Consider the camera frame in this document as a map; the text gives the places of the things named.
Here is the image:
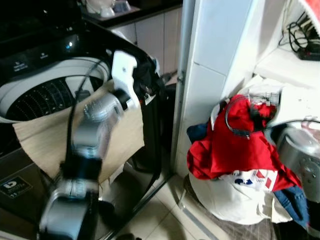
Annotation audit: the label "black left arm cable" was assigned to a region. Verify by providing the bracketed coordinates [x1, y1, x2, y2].
[65, 59, 112, 167]

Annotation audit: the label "black top-loading washing machine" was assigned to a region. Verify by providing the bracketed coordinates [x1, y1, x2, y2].
[0, 0, 168, 240]

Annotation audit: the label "blue jeans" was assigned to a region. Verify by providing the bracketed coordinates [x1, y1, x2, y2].
[272, 184, 311, 231]

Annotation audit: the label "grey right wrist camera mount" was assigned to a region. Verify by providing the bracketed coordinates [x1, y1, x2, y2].
[247, 84, 284, 109]

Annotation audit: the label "pink towel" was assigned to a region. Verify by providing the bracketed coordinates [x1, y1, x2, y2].
[299, 0, 320, 24]

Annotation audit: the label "black tangled power cables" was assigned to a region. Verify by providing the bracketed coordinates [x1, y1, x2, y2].
[279, 12, 320, 53]

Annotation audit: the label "black power strip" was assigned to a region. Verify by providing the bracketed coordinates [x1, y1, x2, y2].
[297, 46, 320, 62]

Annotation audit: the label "red garment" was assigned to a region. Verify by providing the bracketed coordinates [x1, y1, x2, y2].
[187, 93, 304, 194]

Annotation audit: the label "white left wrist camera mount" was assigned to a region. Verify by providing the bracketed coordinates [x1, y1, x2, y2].
[111, 50, 140, 111]

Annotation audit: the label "white-rimmed washer drum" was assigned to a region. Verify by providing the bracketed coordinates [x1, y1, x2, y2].
[0, 56, 111, 124]

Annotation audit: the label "black washer label sticker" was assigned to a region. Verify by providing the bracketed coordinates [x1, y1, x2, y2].
[0, 175, 32, 200]

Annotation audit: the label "black kitchen counter top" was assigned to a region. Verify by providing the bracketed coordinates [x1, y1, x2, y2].
[80, 0, 184, 29]

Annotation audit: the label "grey metal door frame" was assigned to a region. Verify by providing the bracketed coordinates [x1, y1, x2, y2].
[169, 0, 197, 177]

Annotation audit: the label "dark blue garment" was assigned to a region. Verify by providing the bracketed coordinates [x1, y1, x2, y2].
[187, 123, 209, 144]

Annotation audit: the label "white patterned cloth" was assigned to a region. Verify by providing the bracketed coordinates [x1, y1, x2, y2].
[249, 75, 320, 142]

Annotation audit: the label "white garment with printed logo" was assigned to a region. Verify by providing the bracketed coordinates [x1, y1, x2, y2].
[189, 167, 294, 226]

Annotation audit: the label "white kitchen cabinet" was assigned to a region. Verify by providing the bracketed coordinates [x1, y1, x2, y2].
[112, 7, 184, 77]

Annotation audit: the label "white items on counter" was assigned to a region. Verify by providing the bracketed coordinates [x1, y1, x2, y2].
[84, 0, 132, 19]

